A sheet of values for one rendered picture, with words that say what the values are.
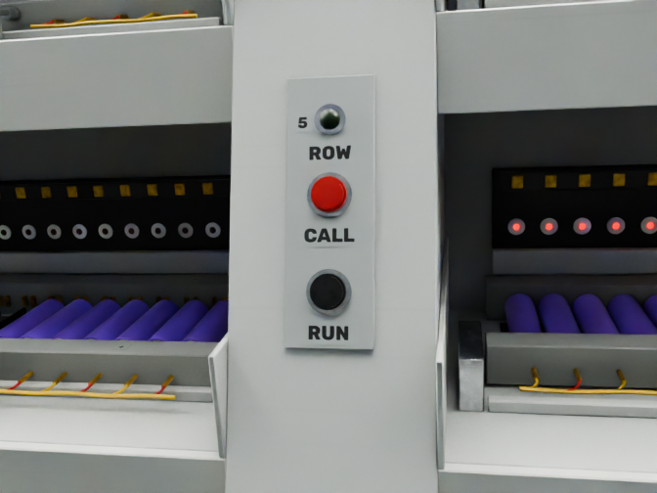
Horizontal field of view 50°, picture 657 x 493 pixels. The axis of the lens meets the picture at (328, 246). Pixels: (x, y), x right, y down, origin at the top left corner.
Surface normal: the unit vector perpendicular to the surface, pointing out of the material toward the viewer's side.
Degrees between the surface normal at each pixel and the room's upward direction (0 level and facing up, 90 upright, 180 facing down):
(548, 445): 20
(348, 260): 90
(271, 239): 90
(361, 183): 90
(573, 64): 110
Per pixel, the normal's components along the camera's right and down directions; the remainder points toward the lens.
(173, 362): -0.17, 0.28
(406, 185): -0.18, -0.07
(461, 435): -0.06, -0.96
